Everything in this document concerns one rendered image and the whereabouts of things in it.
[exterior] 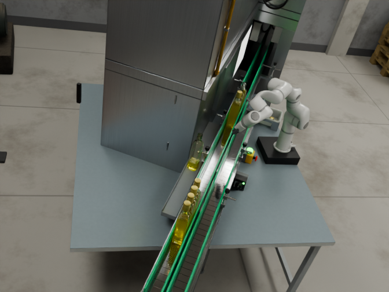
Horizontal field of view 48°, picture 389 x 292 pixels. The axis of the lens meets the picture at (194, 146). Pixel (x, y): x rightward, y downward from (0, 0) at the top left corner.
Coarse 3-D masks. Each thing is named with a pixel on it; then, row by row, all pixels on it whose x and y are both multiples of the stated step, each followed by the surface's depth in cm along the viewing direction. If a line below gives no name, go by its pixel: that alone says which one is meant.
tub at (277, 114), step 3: (273, 108) 344; (273, 111) 345; (276, 111) 344; (279, 111) 344; (273, 114) 346; (276, 114) 345; (279, 114) 345; (276, 117) 347; (279, 117) 344; (270, 120) 332; (273, 120) 331; (279, 120) 333
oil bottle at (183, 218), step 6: (186, 204) 203; (186, 210) 205; (180, 216) 207; (186, 216) 207; (180, 222) 209; (186, 222) 208; (180, 228) 212; (186, 228) 213; (174, 234) 215; (180, 234) 214; (174, 240) 218; (180, 240) 217
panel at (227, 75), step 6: (240, 42) 314; (234, 54) 300; (234, 60) 311; (228, 66) 286; (234, 66) 324; (222, 72) 283; (228, 72) 298; (222, 78) 285; (228, 78) 310; (222, 84) 288; (228, 84) 323; (216, 90) 292; (222, 90) 300; (216, 96) 294; (222, 96) 312; (216, 102) 297; (216, 108) 302
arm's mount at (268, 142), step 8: (264, 144) 310; (272, 144) 312; (264, 152) 305; (272, 152) 304; (280, 152) 305; (288, 152) 307; (296, 152) 308; (264, 160) 305; (272, 160) 301; (280, 160) 303; (288, 160) 304; (296, 160) 305
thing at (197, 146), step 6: (198, 138) 251; (192, 144) 254; (198, 144) 252; (192, 150) 256; (198, 150) 253; (192, 156) 258; (198, 156) 257; (192, 162) 261; (198, 162) 262; (192, 168) 263
